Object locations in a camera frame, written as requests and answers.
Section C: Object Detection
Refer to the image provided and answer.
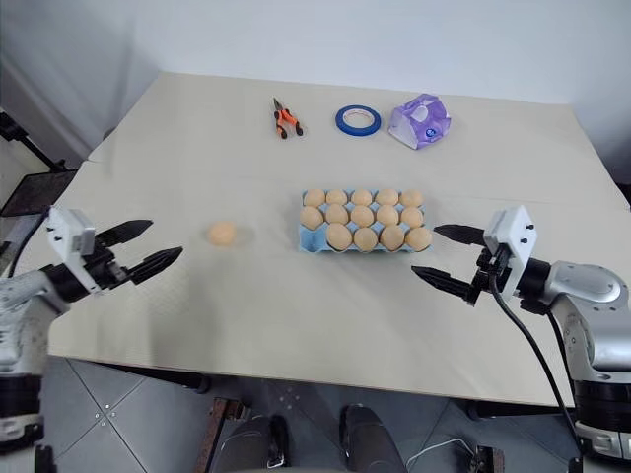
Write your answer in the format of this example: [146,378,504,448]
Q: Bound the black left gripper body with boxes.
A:
[81,242,138,297]

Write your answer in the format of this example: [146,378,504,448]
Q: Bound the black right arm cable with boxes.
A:
[489,273,579,438]

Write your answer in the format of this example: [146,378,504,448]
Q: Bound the orange black pliers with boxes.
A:
[271,97,305,141]

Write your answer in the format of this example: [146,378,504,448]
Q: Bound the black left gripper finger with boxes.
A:
[94,219,154,248]
[128,245,184,286]

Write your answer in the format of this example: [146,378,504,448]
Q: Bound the white floor cable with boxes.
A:
[405,435,475,467]

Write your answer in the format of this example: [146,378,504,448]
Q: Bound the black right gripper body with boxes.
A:
[464,245,515,307]

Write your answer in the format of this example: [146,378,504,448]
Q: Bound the blue egg carton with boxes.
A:
[297,187,436,256]

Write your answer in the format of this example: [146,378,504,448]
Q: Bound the black table frame bar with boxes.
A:
[122,365,209,394]

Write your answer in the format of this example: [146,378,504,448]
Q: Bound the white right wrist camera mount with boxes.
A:
[481,204,536,298]

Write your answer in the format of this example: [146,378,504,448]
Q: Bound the blue tape roll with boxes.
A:
[335,102,383,137]

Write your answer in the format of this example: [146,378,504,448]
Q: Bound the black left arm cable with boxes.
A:
[0,215,46,278]

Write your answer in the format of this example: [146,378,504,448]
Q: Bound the dark rounded shape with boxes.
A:
[338,403,401,473]
[215,413,291,473]

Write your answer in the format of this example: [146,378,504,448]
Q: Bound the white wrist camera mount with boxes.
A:
[481,204,536,298]
[42,206,98,296]

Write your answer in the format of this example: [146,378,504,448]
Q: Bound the rusty metal bracket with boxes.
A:
[193,396,250,473]

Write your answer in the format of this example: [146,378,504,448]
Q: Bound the black metal stand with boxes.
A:
[0,104,69,174]

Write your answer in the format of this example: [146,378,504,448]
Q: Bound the purple tissue pack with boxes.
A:
[386,91,454,152]

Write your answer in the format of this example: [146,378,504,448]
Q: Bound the black flat tray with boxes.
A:
[0,169,77,219]

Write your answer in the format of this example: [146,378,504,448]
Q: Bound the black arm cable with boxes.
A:
[0,215,46,278]
[489,273,579,438]

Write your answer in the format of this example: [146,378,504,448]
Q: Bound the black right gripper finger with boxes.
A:
[433,224,487,246]
[410,265,475,303]

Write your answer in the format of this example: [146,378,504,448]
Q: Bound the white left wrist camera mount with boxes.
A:
[42,206,98,296]

